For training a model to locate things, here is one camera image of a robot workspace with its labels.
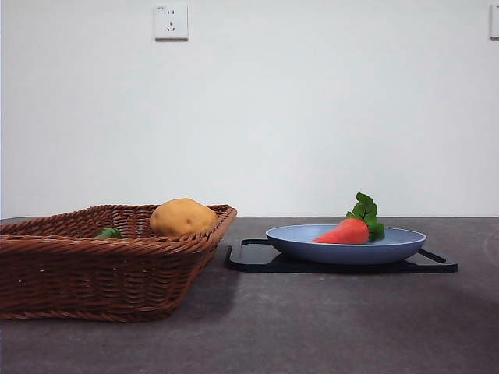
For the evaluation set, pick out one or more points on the orange carrot with green leaves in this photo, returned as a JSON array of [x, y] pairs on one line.
[[347, 233]]

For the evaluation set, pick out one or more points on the blue round plate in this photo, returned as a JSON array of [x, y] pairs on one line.
[[343, 253]]

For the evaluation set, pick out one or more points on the yellow-brown potato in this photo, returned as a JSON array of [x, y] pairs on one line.
[[182, 218]]

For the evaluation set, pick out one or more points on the black flat tray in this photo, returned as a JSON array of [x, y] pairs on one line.
[[251, 263]]

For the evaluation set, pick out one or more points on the green pepper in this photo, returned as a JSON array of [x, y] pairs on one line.
[[108, 233]]

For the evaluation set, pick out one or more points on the brown wicker basket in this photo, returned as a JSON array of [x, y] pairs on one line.
[[97, 272]]

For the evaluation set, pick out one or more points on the white wall socket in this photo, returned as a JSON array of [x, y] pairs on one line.
[[170, 22]]

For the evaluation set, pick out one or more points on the white wall plate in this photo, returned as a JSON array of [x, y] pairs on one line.
[[495, 22]]

